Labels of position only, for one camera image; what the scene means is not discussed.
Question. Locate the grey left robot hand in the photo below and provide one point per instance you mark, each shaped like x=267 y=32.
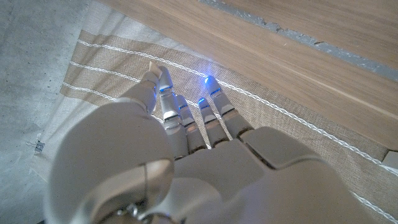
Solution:
x=202 y=174

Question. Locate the beige striped backdrop cloth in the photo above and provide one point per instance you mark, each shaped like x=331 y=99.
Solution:
x=109 y=56

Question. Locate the small metal binder clip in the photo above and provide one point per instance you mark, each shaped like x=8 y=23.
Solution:
x=38 y=145

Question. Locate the grey tape outline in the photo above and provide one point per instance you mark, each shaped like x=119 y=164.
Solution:
x=298 y=35

